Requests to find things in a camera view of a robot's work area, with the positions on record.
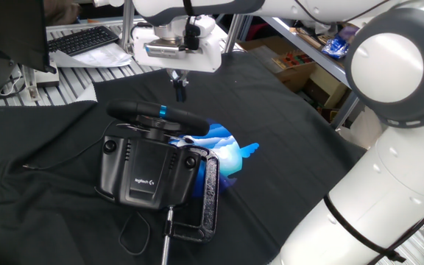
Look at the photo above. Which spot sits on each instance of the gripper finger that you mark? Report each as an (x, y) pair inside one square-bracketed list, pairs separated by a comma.
[(183, 92), (177, 92)]

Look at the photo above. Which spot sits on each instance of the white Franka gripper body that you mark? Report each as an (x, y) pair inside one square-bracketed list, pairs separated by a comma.
[(204, 59)]

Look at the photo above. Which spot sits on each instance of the black racing steering wheel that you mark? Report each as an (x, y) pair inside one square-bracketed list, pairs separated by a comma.
[(131, 108)]

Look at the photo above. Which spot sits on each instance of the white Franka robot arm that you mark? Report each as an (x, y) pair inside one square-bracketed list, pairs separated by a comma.
[(381, 191)]

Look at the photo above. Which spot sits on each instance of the black Logitech wheel base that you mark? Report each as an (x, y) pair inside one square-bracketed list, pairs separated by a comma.
[(149, 165)]

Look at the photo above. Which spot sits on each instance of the brown cardboard box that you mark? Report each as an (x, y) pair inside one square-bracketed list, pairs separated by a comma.
[(263, 46)]

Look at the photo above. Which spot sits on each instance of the white paper sheets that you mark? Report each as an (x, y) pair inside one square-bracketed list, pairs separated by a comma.
[(101, 57)]

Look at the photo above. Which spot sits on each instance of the wooden tray of coloured blocks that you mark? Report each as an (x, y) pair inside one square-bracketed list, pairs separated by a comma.
[(291, 60)]

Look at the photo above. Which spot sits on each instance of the black metal C-clamp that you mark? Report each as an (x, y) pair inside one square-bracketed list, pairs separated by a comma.
[(210, 191)]

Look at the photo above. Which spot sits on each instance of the grey metal shelf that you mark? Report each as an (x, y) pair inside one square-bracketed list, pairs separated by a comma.
[(307, 55)]

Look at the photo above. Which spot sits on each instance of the black computer keyboard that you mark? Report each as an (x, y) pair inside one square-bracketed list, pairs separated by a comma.
[(83, 40)]

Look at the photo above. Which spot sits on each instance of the black cloth with blue print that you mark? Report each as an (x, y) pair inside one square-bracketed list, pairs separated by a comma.
[(289, 147)]

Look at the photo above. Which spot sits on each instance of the cream cardboard box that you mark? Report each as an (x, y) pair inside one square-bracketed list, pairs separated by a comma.
[(326, 86)]

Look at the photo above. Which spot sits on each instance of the blue plastic bag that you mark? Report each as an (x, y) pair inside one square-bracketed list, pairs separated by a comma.
[(335, 48)]

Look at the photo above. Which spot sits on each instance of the person in brown top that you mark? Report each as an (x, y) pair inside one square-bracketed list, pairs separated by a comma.
[(61, 11)]

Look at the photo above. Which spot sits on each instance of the black monitor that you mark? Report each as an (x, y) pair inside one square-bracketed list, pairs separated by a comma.
[(9, 29)]

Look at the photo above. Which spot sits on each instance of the silver depth camera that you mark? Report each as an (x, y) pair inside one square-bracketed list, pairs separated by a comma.
[(162, 49)]

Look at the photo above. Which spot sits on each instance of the aluminium upright post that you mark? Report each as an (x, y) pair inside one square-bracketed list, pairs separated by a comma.
[(127, 22)]

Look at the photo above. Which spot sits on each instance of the aluminium rail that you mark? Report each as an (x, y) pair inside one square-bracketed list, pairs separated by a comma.
[(101, 21)]

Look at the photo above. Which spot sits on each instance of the small aluminium bracket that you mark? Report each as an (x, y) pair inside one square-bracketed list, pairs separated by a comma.
[(31, 90)]

